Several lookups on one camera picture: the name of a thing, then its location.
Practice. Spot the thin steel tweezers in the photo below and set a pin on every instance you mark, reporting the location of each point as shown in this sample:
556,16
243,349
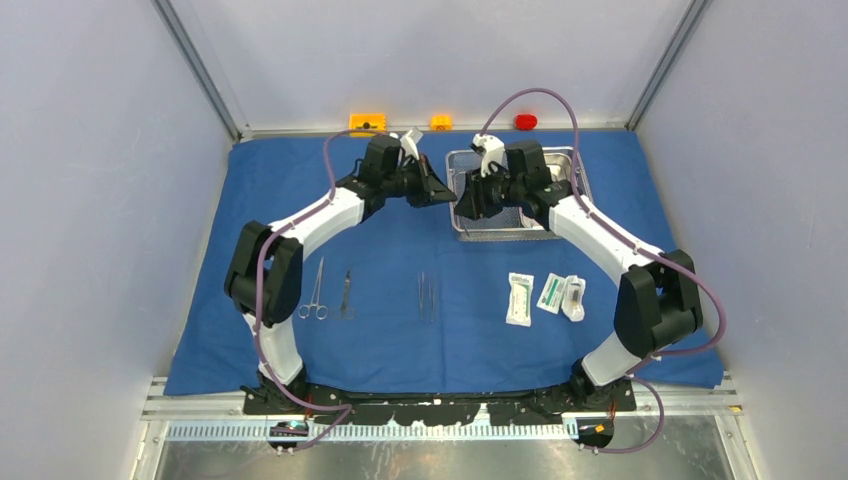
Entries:
430,297
421,279

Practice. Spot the blue surgical drape cloth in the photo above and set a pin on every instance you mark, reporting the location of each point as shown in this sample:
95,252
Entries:
385,347

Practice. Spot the metal mesh instrument basket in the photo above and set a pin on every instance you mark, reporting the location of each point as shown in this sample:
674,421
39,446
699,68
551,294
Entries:
502,227

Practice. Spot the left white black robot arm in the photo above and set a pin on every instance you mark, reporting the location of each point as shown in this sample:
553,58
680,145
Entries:
264,278

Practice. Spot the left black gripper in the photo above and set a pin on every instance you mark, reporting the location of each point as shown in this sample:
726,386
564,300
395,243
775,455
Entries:
430,187

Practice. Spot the small yellow plastic block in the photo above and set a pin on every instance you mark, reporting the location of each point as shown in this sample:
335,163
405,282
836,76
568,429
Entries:
441,123

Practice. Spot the green white sterile packet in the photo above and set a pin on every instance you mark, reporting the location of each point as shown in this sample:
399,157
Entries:
553,292

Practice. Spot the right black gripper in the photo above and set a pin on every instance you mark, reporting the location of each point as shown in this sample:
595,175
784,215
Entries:
474,202

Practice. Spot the steel surgical forceps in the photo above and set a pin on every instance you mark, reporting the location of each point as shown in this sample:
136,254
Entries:
314,307

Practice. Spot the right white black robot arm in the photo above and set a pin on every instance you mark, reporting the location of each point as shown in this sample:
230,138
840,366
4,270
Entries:
658,302

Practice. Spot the aluminium frame rail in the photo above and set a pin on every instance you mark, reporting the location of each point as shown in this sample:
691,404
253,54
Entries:
722,400

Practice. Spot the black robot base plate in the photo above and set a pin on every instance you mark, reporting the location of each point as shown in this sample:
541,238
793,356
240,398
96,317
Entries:
541,406

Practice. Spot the large yellow plastic block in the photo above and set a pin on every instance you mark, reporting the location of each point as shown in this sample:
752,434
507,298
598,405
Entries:
365,124

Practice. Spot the stainless steel tray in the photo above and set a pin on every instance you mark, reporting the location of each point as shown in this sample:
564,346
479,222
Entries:
559,163

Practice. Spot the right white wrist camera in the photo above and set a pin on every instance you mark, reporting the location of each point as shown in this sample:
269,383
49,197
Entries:
491,149

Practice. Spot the steel surgical scissors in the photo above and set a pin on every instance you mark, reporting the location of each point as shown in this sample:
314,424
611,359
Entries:
345,311

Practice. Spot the red plastic object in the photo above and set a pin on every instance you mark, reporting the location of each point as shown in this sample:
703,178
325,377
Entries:
525,122

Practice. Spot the clear syringe packet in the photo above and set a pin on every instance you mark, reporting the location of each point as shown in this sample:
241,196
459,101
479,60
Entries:
572,302

